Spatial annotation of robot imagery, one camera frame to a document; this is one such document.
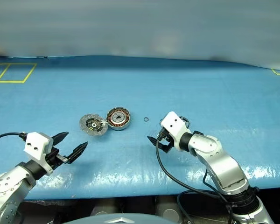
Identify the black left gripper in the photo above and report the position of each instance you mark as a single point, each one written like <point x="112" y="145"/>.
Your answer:
<point x="54" y="159"/>

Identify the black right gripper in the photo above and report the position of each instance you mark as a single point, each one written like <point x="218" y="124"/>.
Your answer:
<point x="165" y="136"/>

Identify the silver motor stator disc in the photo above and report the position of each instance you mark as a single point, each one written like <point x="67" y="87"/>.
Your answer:
<point x="93" y="125"/>

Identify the silver motor housing copper windings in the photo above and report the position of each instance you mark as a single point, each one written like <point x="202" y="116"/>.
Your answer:
<point x="118" y="119"/>

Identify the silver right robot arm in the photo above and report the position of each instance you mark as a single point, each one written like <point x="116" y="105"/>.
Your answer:
<point x="219" y="158"/>

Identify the blue plastic table cover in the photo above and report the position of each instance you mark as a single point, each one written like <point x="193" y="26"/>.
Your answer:
<point x="130" y="88"/>

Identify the dark rounded housing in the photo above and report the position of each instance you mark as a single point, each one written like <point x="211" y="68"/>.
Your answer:
<point x="169" y="207"/>
<point x="107" y="205"/>

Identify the grey robot torso cover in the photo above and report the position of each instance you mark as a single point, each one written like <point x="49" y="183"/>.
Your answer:
<point x="121" y="219"/>

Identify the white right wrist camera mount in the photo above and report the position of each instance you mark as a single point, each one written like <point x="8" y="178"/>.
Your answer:
<point x="175" y="123"/>

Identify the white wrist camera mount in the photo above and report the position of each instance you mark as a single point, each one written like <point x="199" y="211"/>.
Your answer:
<point x="36" y="142"/>
<point x="175" y="123"/>

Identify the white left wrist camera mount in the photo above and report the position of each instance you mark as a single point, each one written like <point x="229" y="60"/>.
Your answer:
<point x="36" y="142"/>

